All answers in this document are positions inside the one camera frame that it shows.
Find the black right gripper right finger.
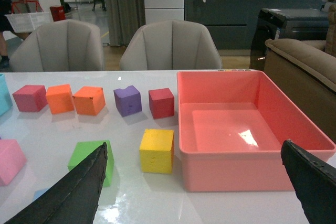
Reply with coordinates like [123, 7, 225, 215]
[280, 140, 335, 223]

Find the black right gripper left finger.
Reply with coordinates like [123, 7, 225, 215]
[6, 142, 108, 223]

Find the light blue foam block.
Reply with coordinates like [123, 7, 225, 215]
[33, 188, 49, 201]

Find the green foam block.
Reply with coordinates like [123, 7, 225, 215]
[67, 140, 114, 187]

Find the pink foam block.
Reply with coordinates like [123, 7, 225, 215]
[1, 139, 27, 186]

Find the yellow foam block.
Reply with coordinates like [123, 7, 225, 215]
[139, 129, 174, 174]

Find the orange foam block right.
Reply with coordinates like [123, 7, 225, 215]
[72, 86, 106, 115]

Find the orange foam block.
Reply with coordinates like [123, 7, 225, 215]
[72, 86, 106, 115]
[46, 84, 75, 114]

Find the pink plastic bin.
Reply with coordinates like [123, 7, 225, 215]
[177, 71, 335, 191]

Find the orange foam block left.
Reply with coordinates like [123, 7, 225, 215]
[46, 84, 75, 114]

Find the magenta foam block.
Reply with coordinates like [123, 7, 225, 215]
[13, 85, 48, 112]

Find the beige sofa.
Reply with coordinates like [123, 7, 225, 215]
[264, 5, 335, 141]

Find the purple foam block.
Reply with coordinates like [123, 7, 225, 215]
[113, 86, 142, 117]

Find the teal plastic bin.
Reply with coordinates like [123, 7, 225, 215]
[0, 74, 13, 115]

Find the red foam block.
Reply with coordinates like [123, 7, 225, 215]
[149, 88, 175, 119]

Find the grey chair left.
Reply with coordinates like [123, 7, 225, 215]
[9, 19, 105, 72]

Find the grey chair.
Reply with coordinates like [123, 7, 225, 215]
[9, 19, 105, 72]
[120, 20, 222, 71]

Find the black appliance box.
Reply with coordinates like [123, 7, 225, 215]
[249, 8, 329, 70]

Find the grey chair right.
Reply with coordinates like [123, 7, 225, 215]
[120, 20, 222, 71]

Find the dark grey counter cabinet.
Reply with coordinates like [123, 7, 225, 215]
[184, 0, 323, 50]

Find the white plastic basket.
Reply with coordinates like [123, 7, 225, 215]
[5, 0, 51, 33]

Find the grey curtain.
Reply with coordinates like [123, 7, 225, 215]
[105, 0, 145, 47]

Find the person in background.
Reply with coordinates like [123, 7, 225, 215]
[1, 0, 29, 69]

